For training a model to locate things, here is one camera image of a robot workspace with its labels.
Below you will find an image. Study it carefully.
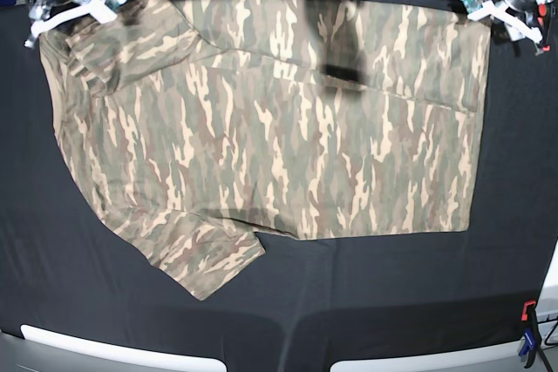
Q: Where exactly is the right orange black clamp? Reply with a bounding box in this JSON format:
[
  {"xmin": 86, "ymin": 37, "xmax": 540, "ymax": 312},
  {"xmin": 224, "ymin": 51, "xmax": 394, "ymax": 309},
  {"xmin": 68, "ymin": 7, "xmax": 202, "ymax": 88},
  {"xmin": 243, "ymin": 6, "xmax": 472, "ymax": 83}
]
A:
[{"xmin": 535, "ymin": 3, "xmax": 550, "ymax": 55}]

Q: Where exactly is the camouflage t-shirt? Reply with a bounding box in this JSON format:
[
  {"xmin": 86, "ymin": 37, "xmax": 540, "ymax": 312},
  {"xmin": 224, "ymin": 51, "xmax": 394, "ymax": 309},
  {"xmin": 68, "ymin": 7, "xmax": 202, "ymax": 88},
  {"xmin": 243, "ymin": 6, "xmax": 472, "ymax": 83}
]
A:
[{"xmin": 39, "ymin": 0, "xmax": 491, "ymax": 300}]

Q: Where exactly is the lower right orange blue clamp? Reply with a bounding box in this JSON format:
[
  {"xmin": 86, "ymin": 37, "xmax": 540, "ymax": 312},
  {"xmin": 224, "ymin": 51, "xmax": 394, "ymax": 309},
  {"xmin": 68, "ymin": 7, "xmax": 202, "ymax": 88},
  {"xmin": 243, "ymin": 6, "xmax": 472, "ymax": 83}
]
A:
[{"xmin": 518, "ymin": 300, "xmax": 541, "ymax": 369}]

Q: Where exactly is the black table cloth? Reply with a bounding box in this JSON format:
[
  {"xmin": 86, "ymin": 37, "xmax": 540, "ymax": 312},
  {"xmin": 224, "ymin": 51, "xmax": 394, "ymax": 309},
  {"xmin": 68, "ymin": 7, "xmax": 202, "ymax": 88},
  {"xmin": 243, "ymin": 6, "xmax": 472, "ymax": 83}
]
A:
[{"xmin": 1, "ymin": 6, "xmax": 557, "ymax": 371}]

